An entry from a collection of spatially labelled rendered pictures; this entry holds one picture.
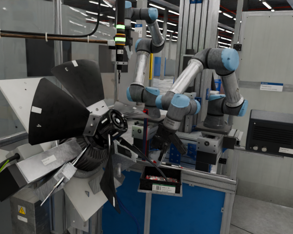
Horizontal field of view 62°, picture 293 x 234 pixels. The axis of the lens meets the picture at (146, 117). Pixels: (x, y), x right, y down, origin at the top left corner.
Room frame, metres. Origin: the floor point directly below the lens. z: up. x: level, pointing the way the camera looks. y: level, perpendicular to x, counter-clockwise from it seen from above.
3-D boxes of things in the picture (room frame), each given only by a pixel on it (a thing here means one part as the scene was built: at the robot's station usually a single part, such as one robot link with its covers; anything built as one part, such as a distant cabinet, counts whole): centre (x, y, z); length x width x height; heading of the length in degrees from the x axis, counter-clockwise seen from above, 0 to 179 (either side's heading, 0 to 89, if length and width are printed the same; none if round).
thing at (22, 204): (1.02, 0.53, 0.73); 0.15 x 0.09 x 0.22; 68
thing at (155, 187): (1.23, -0.10, 0.85); 0.22 x 0.17 x 0.07; 82
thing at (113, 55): (1.11, 0.14, 1.50); 0.09 x 0.07 x 0.10; 103
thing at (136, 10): (1.78, 0.12, 1.78); 0.11 x 0.11 x 0.08; 73
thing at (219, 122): (1.71, -0.49, 1.09); 0.15 x 0.15 x 0.10
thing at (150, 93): (1.92, -0.03, 1.20); 0.13 x 0.12 x 0.14; 73
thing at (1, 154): (1.14, 0.74, 0.92); 0.17 x 0.16 x 0.11; 68
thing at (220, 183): (1.41, -0.09, 0.82); 0.90 x 0.04 x 0.08; 68
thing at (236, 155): (1.25, -0.49, 0.96); 0.03 x 0.03 x 0.20; 68
